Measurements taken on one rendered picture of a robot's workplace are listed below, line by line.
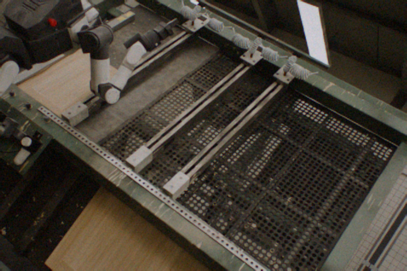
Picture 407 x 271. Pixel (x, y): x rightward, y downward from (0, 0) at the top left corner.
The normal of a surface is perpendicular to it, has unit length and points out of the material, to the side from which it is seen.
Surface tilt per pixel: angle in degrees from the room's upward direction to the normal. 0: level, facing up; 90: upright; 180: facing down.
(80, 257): 90
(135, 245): 90
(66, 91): 60
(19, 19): 82
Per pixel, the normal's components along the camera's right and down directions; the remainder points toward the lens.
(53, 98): 0.10, -0.65
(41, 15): -0.14, -0.39
